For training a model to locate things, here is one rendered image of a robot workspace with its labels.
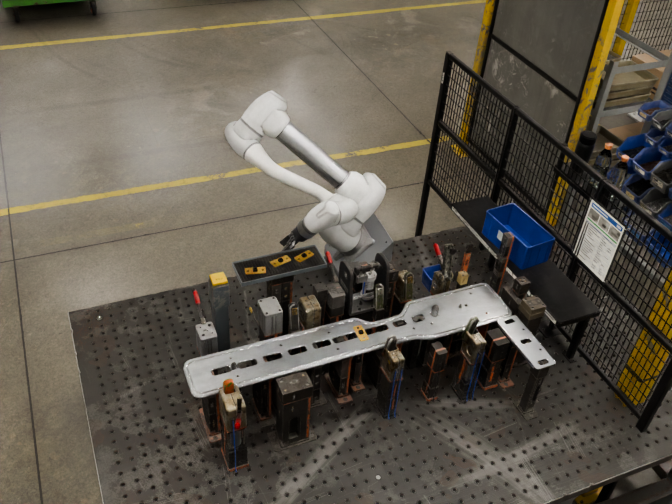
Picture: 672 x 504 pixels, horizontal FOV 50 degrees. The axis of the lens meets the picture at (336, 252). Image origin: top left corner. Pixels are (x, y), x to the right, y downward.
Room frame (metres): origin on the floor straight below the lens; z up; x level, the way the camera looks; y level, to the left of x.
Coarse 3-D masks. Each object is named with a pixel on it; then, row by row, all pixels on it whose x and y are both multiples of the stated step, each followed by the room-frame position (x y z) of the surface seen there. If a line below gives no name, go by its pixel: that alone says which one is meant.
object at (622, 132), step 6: (642, 54) 5.01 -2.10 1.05; (666, 54) 5.05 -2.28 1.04; (636, 60) 4.94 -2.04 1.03; (642, 60) 4.90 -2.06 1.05; (648, 60) 4.92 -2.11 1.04; (654, 60) 4.93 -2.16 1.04; (654, 72) 4.78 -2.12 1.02; (660, 72) 4.74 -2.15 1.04; (660, 78) 4.72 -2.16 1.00; (654, 84) 4.75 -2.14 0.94; (654, 90) 4.73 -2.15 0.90; (624, 126) 5.05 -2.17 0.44; (630, 126) 5.06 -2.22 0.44; (636, 126) 5.07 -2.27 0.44; (642, 126) 5.07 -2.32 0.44; (612, 132) 4.94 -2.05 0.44; (618, 132) 4.94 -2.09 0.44; (624, 132) 4.95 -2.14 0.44; (630, 132) 4.96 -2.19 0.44; (636, 132) 4.97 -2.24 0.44; (624, 138) 4.86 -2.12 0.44
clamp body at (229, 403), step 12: (228, 396) 1.61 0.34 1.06; (240, 396) 1.61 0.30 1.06; (228, 408) 1.56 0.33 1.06; (240, 408) 1.60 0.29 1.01; (228, 420) 1.54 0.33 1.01; (228, 432) 1.54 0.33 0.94; (240, 432) 1.58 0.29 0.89; (228, 444) 1.57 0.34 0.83; (240, 444) 1.58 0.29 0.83; (228, 456) 1.55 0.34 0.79; (240, 456) 1.57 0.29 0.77; (228, 468) 1.55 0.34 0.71; (240, 468) 1.56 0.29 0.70
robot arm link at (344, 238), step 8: (344, 224) 2.68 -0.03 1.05; (352, 224) 2.70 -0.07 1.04; (360, 224) 2.72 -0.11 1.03; (320, 232) 2.67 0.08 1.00; (328, 232) 2.65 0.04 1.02; (336, 232) 2.66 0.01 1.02; (344, 232) 2.68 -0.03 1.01; (352, 232) 2.69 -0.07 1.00; (360, 232) 2.75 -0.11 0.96; (328, 240) 2.66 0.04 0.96; (336, 240) 2.66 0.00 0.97; (344, 240) 2.67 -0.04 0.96; (352, 240) 2.69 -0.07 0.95; (336, 248) 2.69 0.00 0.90; (344, 248) 2.68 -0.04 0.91; (352, 248) 2.69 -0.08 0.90
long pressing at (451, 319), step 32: (480, 288) 2.36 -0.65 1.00; (352, 320) 2.10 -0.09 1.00; (384, 320) 2.11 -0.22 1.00; (448, 320) 2.14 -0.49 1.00; (480, 320) 2.16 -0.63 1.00; (224, 352) 1.86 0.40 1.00; (256, 352) 1.88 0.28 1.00; (288, 352) 1.89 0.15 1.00; (320, 352) 1.91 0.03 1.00; (352, 352) 1.92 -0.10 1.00; (192, 384) 1.70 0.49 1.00
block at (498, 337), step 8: (496, 328) 2.14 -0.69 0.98; (488, 336) 2.10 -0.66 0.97; (496, 336) 2.09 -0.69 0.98; (504, 336) 2.10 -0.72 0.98; (488, 344) 2.09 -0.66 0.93; (496, 344) 2.05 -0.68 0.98; (504, 344) 2.05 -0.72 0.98; (488, 352) 2.07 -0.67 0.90; (496, 352) 2.04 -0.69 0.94; (504, 352) 2.06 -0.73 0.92; (488, 360) 2.07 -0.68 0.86; (496, 360) 2.05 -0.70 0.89; (480, 368) 2.09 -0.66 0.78; (488, 368) 2.06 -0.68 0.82; (496, 368) 2.07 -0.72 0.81; (480, 376) 2.08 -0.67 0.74; (488, 376) 2.05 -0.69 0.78; (496, 376) 2.07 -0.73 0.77; (480, 384) 2.06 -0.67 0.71; (488, 384) 2.05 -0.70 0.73; (496, 384) 2.07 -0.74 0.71
